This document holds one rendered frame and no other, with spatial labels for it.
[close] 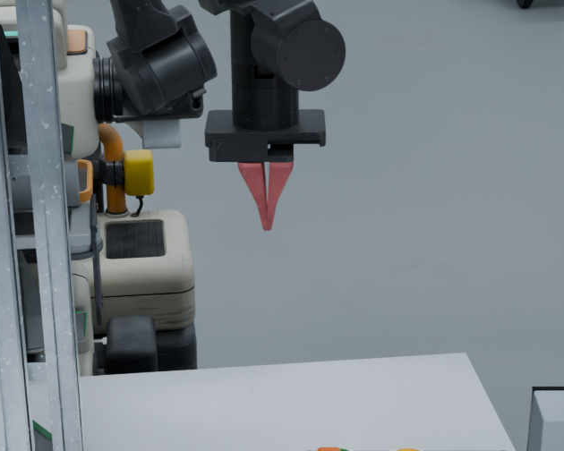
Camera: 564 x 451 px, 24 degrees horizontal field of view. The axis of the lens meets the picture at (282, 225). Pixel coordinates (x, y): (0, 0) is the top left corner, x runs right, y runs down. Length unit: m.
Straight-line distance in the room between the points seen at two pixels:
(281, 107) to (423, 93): 4.37
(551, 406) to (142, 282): 1.25
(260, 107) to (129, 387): 0.64
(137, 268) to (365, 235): 2.11
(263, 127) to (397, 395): 0.61
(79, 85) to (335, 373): 0.48
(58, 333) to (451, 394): 0.78
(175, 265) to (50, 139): 1.20
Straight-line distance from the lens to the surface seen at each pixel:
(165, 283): 2.06
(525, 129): 5.10
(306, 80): 1.02
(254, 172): 1.10
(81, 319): 1.06
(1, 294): 0.74
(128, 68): 1.55
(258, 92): 1.09
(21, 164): 0.89
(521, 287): 3.84
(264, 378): 1.65
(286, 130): 1.10
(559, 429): 0.89
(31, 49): 0.86
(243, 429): 1.55
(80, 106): 1.67
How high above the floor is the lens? 1.71
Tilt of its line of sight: 24 degrees down
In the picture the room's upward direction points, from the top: straight up
